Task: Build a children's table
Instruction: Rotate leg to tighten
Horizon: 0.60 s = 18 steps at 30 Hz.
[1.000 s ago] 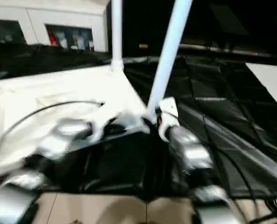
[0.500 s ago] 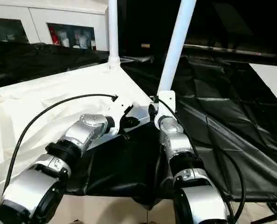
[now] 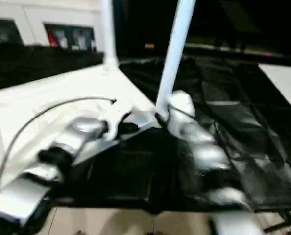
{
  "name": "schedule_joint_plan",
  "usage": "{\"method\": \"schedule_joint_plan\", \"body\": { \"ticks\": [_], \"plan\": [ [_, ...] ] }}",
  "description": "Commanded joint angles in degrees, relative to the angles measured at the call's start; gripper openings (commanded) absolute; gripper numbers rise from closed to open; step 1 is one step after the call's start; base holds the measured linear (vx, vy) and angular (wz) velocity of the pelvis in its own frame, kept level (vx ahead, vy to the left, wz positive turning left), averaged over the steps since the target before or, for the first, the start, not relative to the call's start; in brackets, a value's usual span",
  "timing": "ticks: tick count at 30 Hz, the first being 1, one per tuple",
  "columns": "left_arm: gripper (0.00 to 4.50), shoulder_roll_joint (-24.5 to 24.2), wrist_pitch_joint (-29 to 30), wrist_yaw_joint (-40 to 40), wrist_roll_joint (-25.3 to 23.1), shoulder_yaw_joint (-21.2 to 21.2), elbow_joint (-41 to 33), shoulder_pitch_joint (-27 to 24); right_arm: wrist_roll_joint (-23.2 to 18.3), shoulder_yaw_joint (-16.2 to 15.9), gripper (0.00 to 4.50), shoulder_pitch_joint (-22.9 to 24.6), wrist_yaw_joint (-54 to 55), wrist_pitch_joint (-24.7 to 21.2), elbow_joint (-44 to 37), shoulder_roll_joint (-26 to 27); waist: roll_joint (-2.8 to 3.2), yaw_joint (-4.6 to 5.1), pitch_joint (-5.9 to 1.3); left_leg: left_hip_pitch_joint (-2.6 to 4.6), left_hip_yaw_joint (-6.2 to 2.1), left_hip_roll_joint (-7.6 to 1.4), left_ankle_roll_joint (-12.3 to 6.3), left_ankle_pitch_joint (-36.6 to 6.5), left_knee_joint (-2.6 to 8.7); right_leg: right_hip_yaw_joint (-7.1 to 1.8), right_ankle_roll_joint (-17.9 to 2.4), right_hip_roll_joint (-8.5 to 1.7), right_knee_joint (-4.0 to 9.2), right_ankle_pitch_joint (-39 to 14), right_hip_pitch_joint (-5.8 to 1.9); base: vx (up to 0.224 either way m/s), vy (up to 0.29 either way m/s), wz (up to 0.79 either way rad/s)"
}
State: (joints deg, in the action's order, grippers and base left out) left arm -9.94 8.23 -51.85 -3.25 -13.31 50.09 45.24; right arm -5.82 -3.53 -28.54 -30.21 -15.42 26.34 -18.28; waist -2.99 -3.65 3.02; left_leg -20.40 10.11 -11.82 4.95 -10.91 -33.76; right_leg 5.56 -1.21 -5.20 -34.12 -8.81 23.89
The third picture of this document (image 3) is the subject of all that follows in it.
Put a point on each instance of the white plastic table top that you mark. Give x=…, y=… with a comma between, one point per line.
x=50, y=102

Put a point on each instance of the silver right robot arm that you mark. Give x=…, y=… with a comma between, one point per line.
x=204, y=147

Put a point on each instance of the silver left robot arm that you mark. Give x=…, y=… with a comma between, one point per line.
x=69, y=137

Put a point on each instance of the black work mat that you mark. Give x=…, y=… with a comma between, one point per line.
x=233, y=110

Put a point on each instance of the black case with gold label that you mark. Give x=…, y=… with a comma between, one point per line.
x=145, y=24

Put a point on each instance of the dark metal rod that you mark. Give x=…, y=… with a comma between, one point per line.
x=233, y=49

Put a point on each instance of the grey left robot foot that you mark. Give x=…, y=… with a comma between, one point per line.
x=79, y=232

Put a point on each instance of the white flat board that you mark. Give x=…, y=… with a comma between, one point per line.
x=285, y=83

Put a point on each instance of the white glass-door cabinet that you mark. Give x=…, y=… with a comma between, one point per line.
x=50, y=17

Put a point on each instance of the black metal stand leg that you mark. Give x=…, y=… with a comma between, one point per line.
x=280, y=225

